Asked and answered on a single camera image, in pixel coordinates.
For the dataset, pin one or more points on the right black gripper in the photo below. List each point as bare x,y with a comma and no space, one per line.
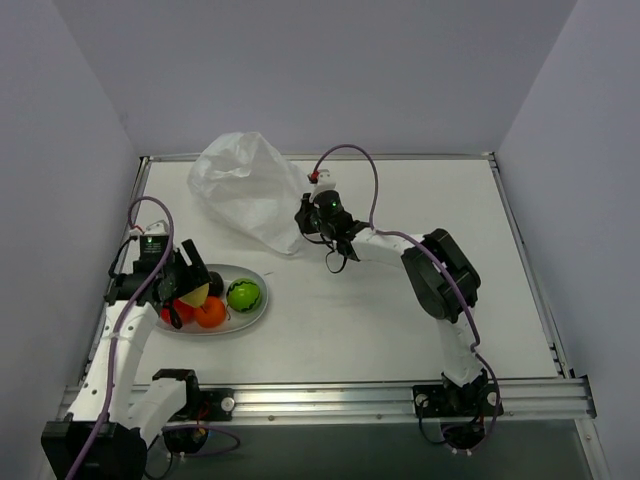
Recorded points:
305,218

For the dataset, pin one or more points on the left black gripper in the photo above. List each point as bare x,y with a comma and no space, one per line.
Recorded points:
176,273

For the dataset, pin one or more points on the dark fake fruit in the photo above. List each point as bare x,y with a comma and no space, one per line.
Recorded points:
216,284

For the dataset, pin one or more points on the yellow fake pear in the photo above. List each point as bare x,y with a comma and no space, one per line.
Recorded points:
197,297

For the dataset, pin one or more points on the red fake apple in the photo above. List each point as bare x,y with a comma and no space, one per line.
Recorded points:
184,311

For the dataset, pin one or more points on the orange fake fruit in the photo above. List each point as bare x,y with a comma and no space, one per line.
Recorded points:
211,314

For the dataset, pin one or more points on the green fake fruit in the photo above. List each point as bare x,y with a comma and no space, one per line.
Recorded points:
244,295

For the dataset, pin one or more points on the white plastic bag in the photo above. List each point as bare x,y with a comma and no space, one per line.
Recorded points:
244,183

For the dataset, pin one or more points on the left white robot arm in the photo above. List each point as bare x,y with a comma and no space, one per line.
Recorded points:
103,436

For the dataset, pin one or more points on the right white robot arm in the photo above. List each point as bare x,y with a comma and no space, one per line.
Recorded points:
444,281

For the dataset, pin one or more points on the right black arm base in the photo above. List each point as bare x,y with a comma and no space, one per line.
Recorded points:
459,418

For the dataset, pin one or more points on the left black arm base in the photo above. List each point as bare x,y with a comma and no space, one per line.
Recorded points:
191,432

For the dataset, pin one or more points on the white oval plate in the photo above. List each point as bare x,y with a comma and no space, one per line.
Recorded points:
235,321

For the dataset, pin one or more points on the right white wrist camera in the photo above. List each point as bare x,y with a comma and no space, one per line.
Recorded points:
320,180

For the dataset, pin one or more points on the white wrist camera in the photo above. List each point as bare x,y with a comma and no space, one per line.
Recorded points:
320,180
160,227

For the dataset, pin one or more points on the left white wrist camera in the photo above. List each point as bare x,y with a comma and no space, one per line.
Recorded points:
160,227

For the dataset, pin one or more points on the aluminium mounting rail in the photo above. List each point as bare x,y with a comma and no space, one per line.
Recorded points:
348,403

